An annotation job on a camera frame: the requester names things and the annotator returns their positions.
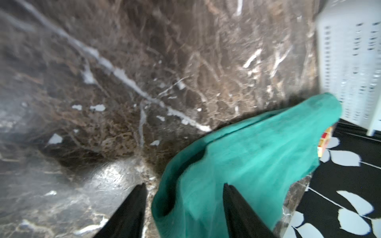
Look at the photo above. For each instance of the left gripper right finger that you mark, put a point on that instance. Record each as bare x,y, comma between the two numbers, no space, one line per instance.
241,220

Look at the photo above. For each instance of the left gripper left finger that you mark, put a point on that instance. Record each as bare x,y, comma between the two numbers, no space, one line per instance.
128,220

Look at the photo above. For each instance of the green long pants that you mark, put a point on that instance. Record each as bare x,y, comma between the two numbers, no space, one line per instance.
260,156

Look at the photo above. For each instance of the small orange card box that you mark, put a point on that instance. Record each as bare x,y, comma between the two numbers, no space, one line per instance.
324,141

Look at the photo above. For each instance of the white plastic mesh basket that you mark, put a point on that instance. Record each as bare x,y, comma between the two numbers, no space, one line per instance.
349,59

